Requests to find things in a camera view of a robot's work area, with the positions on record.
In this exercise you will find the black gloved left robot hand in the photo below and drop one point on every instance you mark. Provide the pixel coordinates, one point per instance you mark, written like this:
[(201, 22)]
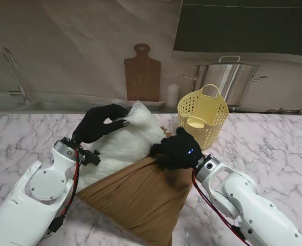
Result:
[(94, 125)]

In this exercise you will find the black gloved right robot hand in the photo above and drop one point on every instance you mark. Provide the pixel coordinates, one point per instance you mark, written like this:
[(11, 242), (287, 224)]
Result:
[(179, 153)]

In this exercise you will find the white pillow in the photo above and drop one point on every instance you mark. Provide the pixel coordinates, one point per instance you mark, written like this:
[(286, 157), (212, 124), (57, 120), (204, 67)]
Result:
[(130, 143)]

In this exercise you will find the brown pillowcase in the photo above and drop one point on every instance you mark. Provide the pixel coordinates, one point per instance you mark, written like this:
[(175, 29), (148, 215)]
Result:
[(140, 194)]

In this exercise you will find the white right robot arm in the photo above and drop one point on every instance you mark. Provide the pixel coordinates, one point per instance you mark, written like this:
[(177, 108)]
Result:
[(248, 200)]

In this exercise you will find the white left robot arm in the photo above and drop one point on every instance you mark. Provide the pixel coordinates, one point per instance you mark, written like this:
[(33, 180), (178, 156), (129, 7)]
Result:
[(32, 194)]

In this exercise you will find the yellow perforated laundry basket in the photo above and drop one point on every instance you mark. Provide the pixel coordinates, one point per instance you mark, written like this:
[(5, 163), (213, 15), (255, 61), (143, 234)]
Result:
[(207, 115)]

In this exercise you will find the steel kitchen sink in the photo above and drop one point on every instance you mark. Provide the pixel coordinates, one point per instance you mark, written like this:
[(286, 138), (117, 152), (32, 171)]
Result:
[(50, 105)]

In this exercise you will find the stack of white plates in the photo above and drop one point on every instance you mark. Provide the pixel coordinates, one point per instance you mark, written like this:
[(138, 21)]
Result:
[(153, 105)]

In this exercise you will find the brown wooden cutting board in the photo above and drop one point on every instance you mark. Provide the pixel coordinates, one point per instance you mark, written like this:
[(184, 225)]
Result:
[(141, 77)]

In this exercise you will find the chrome kitchen faucet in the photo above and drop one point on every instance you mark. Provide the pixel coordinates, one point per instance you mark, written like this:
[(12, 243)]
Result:
[(25, 97)]

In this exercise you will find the large steel stockpot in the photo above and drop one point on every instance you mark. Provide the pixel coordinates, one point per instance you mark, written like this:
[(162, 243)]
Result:
[(232, 79)]

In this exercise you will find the black stove grate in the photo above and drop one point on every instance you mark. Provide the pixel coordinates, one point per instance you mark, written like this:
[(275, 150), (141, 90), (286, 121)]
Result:
[(289, 111)]

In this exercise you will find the dark range hood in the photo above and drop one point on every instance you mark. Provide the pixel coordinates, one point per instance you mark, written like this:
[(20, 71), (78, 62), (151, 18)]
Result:
[(243, 25)]

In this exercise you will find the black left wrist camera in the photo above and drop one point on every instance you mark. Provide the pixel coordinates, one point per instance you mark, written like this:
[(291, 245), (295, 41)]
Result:
[(91, 157)]

